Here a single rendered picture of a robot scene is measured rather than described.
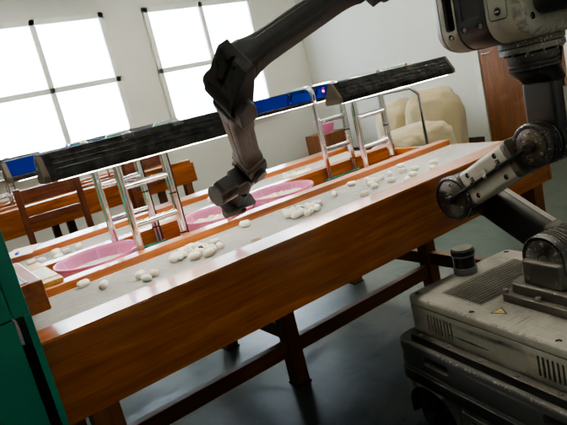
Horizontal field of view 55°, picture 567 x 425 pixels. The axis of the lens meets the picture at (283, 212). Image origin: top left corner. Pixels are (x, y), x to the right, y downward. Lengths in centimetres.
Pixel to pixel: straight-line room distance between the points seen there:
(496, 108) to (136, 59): 420
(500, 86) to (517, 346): 518
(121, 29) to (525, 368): 629
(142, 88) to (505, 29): 606
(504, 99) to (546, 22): 517
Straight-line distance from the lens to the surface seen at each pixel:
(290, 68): 824
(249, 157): 129
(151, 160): 425
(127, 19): 715
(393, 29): 725
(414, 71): 218
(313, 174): 237
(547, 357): 137
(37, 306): 130
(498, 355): 148
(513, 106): 640
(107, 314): 121
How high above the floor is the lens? 112
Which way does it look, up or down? 12 degrees down
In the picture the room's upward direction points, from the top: 13 degrees counter-clockwise
